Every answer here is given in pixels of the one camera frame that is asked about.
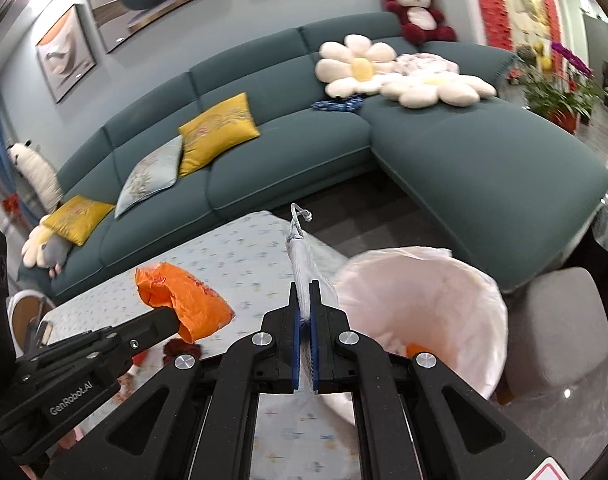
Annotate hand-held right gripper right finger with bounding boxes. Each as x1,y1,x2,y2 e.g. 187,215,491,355
309,280,560,480

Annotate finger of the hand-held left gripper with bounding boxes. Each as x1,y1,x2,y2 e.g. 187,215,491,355
13,306,183,377

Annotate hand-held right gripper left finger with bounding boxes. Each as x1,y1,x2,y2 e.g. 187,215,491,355
44,280,305,480

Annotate trash bin with white liner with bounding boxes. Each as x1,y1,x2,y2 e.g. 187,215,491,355
316,246,509,427

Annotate dark red fabric flower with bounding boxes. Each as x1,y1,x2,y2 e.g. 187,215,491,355
166,339,203,359

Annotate floral light blue tablecloth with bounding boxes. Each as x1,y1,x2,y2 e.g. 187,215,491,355
34,210,355,480

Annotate wooden chair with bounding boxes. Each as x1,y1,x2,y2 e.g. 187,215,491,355
6,287,55,357

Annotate grey animal plush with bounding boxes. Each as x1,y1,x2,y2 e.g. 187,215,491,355
36,234,70,279

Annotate small yellow embroidered cushion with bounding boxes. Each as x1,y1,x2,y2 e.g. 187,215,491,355
40,195,116,247

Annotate light blue embroidered cushion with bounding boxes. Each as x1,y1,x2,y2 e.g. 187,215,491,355
115,135,184,220

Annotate teal sectional sofa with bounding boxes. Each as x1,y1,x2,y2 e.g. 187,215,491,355
16,12,608,307

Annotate long white animal plush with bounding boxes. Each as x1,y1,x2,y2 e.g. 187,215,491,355
6,141,65,214

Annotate large yellow embroidered cushion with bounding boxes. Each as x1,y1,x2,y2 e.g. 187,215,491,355
178,92,261,179

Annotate grey upholstered stool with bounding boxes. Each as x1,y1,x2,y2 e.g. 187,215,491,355
506,266,608,389

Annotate white daisy flower cushion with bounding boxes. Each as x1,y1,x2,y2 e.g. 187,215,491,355
315,35,399,100
381,72,499,109

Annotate pale pink folded cloth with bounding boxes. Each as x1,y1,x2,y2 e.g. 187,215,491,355
395,52,459,79

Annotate clear plastic bag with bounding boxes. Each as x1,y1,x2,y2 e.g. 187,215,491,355
591,195,608,252

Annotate red teddy bear plush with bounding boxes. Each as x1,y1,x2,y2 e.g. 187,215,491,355
381,0,457,45

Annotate green potted plant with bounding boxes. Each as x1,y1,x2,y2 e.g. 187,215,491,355
521,67,605,134

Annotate purple orchid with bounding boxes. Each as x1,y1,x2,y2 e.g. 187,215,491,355
551,41,595,79

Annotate blue beaded string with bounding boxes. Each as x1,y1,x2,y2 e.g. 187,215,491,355
311,94,367,114

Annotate small framed wall picture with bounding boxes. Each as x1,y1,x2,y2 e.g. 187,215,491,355
35,4,98,105

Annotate red wall decoration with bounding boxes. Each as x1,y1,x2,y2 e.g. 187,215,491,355
466,0,559,54

